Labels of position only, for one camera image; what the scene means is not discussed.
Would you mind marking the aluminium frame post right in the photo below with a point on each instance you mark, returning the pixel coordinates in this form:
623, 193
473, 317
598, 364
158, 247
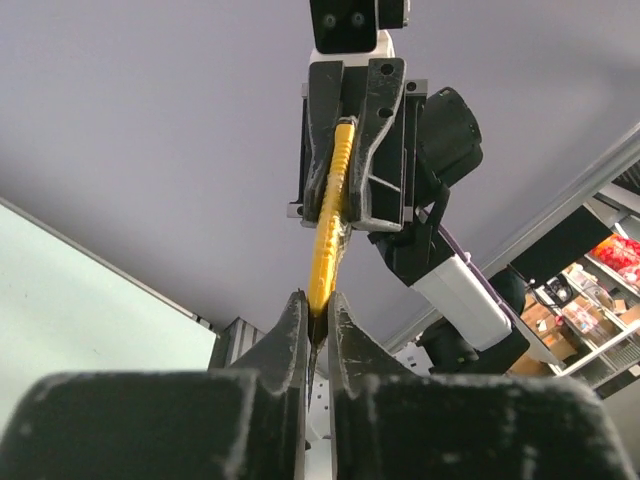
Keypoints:
498, 215

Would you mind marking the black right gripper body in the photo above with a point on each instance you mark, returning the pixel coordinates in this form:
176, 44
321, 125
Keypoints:
351, 94

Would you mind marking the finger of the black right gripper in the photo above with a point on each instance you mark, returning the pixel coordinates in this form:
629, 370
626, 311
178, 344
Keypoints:
323, 109
376, 182

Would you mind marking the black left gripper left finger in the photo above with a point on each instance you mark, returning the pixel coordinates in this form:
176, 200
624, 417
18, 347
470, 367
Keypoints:
245, 421

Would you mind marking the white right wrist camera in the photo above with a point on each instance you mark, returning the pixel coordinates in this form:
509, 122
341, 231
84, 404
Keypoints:
356, 31

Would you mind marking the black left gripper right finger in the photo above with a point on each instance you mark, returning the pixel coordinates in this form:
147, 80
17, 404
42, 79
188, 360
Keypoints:
390, 423

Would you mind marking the yellow utility knife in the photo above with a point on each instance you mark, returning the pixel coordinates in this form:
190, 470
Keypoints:
331, 231

